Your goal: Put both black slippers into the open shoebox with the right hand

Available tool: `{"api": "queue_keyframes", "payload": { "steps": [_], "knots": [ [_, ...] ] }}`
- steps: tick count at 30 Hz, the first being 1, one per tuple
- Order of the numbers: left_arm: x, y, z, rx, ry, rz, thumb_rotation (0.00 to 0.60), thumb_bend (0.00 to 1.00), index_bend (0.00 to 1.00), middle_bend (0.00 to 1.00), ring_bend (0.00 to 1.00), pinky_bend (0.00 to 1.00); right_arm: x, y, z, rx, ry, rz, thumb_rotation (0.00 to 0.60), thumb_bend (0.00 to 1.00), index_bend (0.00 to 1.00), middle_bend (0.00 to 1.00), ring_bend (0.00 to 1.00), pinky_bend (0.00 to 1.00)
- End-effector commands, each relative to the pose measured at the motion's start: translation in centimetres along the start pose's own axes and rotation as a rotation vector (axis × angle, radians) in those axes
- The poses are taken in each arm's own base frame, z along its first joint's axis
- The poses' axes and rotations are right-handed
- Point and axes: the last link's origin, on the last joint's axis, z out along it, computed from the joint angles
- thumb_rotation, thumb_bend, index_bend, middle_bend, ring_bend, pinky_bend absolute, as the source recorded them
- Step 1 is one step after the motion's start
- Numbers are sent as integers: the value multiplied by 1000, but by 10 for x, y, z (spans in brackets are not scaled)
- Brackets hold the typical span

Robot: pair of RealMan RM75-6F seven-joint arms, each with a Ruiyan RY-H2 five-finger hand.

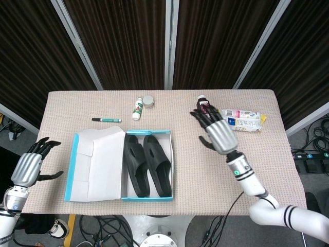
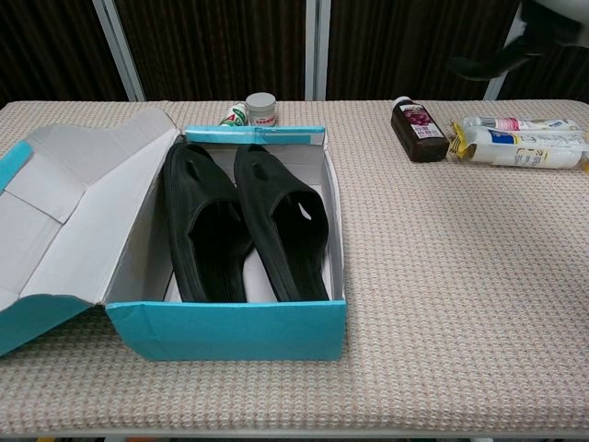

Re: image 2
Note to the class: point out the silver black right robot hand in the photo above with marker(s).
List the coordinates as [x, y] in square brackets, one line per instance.
[488, 66]

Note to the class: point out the black rubber slipper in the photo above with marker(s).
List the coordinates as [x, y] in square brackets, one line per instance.
[207, 258]
[285, 248]

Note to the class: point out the beige cloth-covered table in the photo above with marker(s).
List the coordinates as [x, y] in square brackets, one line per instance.
[437, 322]

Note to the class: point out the light blue cardboard shoe box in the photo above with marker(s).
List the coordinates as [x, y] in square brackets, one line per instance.
[230, 331]

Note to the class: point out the dark brown pleated curtain panel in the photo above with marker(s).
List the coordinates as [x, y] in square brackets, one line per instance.
[561, 73]
[211, 46]
[46, 46]
[391, 46]

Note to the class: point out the white yellow-edged plastic package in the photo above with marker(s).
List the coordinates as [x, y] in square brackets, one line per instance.
[515, 149]

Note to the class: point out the dark brown juice bottle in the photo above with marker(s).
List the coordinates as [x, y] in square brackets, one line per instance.
[419, 138]

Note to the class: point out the white jar grey lid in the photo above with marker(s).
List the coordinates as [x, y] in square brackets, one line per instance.
[261, 110]

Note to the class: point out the white green drink bottle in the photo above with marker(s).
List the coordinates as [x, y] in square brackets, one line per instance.
[234, 116]

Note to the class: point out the grey aluminium partition post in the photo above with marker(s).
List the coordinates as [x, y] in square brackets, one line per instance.
[317, 46]
[494, 89]
[117, 46]

